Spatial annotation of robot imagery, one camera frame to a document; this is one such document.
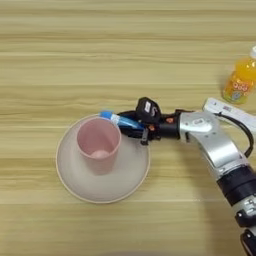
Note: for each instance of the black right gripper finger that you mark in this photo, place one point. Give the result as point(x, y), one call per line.
point(133, 133)
point(129, 115)

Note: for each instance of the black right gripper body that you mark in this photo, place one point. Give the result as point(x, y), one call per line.
point(165, 128)

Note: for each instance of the blue tube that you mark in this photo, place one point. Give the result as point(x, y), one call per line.
point(121, 119)

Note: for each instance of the pink plastic cup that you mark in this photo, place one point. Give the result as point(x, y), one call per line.
point(98, 146)

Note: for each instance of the orange juice bottle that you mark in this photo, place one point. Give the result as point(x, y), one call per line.
point(240, 81)

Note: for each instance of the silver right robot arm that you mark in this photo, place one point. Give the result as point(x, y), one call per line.
point(220, 146)

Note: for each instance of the small black box white label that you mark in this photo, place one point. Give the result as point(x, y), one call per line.
point(148, 109)

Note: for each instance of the beige round plate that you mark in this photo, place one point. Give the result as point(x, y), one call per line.
point(110, 186)

